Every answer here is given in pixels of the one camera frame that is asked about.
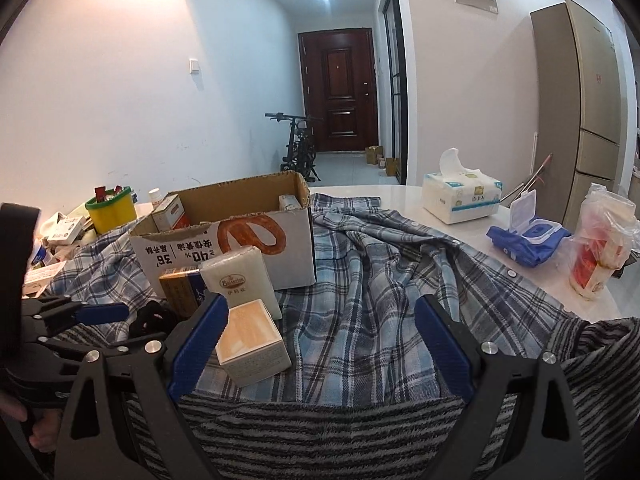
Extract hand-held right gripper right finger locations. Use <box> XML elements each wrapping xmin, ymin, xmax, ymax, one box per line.
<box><xmin>414</xmin><ymin>294</ymin><xmax>601</xmax><ymax>480</ymax></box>

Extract pile of small white boxes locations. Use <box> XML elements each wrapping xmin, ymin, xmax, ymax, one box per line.
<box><xmin>22</xmin><ymin>205</ymin><xmax>98</xmax><ymax>301</ymax></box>

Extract clear plastic bag red box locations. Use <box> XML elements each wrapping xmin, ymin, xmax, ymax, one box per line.
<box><xmin>570</xmin><ymin>184</ymin><xmax>640</xmax><ymax>302</ymax></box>

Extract brown box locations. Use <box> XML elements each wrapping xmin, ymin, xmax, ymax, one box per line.
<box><xmin>159</xmin><ymin>266</ymin><xmax>208</xmax><ymax>318</ymax></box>

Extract beige refrigerator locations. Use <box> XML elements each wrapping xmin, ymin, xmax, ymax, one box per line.
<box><xmin>530</xmin><ymin>0</ymin><xmax>631</xmax><ymax>233</ymax></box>

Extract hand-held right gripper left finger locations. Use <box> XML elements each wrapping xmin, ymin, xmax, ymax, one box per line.
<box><xmin>55</xmin><ymin>291</ymin><xmax>231</xmax><ymax>480</ymax></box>

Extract white tissue pack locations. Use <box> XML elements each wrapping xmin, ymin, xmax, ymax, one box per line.
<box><xmin>421</xmin><ymin>147</ymin><xmax>503</xmax><ymax>225</ymax></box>

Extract person's left hand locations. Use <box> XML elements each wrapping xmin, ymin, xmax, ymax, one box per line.
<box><xmin>0</xmin><ymin>394</ymin><xmax>63</xmax><ymax>453</ymax></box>

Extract thin red rods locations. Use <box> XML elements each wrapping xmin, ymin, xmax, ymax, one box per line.
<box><xmin>500</xmin><ymin>152</ymin><xmax>553</xmax><ymax>203</ymax></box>

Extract cardboard box with orange logo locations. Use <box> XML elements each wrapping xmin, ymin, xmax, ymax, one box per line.
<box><xmin>129</xmin><ymin>171</ymin><xmax>317</xmax><ymax>297</ymax></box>

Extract black hair tie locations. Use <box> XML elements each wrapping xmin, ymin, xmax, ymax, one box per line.
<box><xmin>129</xmin><ymin>300</ymin><xmax>178</xmax><ymax>338</ymax></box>

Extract blue plaid shirt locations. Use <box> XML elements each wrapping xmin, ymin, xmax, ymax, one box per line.
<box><xmin>47</xmin><ymin>192</ymin><xmax>586</xmax><ymax>406</ymax></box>

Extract white packet with logo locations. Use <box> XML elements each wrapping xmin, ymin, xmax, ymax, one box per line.
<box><xmin>200</xmin><ymin>246</ymin><xmax>283</xmax><ymax>321</ymax></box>

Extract black framed glass door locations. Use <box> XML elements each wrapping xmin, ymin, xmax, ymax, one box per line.
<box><xmin>378</xmin><ymin>0</ymin><xmax>408</xmax><ymax>186</ymax></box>

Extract black bicycle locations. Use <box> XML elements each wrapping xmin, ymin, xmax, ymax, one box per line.
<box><xmin>265</xmin><ymin>111</ymin><xmax>323</xmax><ymax>183</ymax></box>

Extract cream tin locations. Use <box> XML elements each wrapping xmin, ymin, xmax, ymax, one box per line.
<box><xmin>151</xmin><ymin>194</ymin><xmax>192</xmax><ymax>233</ymax></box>

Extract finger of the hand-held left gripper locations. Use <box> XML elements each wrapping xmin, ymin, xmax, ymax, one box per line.
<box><xmin>30</xmin><ymin>327</ymin><xmax>151</xmax><ymax>361</ymax></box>
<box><xmin>22</xmin><ymin>296</ymin><xmax>131</xmax><ymax>328</ymax></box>

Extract beige cube box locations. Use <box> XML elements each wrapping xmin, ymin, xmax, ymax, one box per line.
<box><xmin>215</xmin><ymin>299</ymin><xmax>293</xmax><ymax>388</ymax></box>

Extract blue wet wipes pack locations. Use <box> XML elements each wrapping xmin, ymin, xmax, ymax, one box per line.
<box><xmin>487</xmin><ymin>189</ymin><xmax>572</xmax><ymax>268</ymax></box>

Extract yellow round container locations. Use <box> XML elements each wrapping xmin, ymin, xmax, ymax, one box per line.
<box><xmin>85</xmin><ymin>186</ymin><xmax>138</xmax><ymax>235</ymax></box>

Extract grey striped blanket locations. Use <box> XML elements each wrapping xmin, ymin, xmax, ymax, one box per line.
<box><xmin>125</xmin><ymin>317</ymin><xmax>640</xmax><ymax>480</ymax></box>

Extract dark brown door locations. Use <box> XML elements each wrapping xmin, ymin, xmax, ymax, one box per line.
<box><xmin>298</xmin><ymin>28</ymin><xmax>379</xmax><ymax>153</ymax></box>

